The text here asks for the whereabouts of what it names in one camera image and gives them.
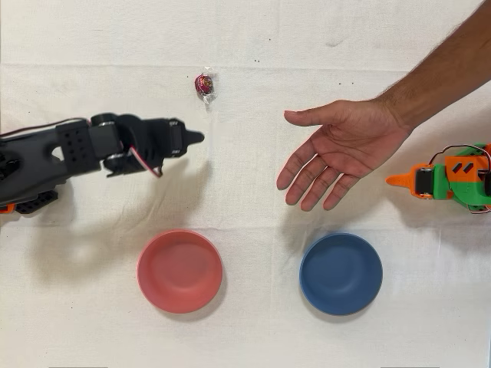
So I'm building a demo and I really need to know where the foil candy ball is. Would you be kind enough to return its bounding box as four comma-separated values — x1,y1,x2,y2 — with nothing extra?
193,65,219,107

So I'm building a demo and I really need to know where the person's bare forearm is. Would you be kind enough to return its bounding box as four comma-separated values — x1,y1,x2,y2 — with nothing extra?
374,0,491,132

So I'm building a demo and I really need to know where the person's bare hand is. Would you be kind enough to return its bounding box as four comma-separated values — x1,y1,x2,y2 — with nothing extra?
275,99,414,212

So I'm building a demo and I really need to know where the blue plastic bowl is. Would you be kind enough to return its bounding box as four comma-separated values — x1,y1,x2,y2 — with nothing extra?
298,232,384,317

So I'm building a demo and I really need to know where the pink plastic bowl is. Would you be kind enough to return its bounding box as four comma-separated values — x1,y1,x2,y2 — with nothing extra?
137,228,224,314

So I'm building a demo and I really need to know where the white tablecloth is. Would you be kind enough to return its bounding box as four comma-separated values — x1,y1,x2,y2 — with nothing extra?
0,0,491,368

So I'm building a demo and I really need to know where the red white black servo cable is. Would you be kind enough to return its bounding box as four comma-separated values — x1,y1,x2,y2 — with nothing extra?
128,144,165,179

